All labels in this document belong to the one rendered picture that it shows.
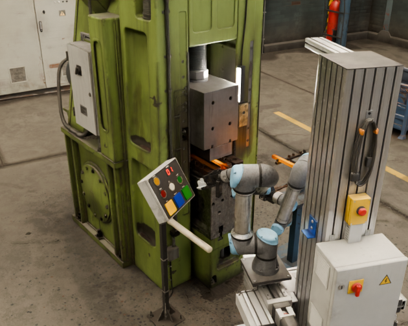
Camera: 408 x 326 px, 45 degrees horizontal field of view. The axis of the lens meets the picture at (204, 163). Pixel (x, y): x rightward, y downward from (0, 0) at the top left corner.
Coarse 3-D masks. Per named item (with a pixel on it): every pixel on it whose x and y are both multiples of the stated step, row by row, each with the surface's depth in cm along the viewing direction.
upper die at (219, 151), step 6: (222, 144) 338; (228, 144) 341; (192, 150) 348; (198, 150) 343; (210, 150) 333; (216, 150) 336; (222, 150) 340; (228, 150) 343; (204, 156) 339; (210, 156) 334; (216, 156) 338; (222, 156) 342
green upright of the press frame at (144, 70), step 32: (128, 0) 304; (160, 0) 284; (128, 32) 321; (160, 32) 292; (128, 64) 329; (160, 64) 300; (128, 96) 338; (160, 96) 308; (128, 128) 348; (160, 128) 317; (128, 160) 362; (160, 160) 326; (160, 256) 365
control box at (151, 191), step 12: (156, 168) 305; (168, 168) 302; (180, 168) 312; (144, 180) 285; (168, 180) 299; (144, 192) 288; (156, 192) 288; (168, 192) 296; (180, 192) 305; (192, 192) 315; (156, 204) 288; (156, 216) 292; (168, 216) 290
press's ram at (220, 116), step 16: (208, 80) 336; (224, 80) 336; (192, 96) 322; (208, 96) 314; (224, 96) 323; (192, 112) 327; (208, 112) 319; (224, 112) 328; (192, 128) 332; (208, 128) 324; (224, 128) 333; (192, 144) 337; (208, 144) 329
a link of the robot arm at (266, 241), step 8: (256, 232) 263; (264, 232) 263; (272, 232) 264; (256, 240) 260; (264, 240) 258; (272, 240) 259; (256, 248) 260; (264, 248) 260; (272, 248) 261; (264, 256) 263; (272, 256) 263
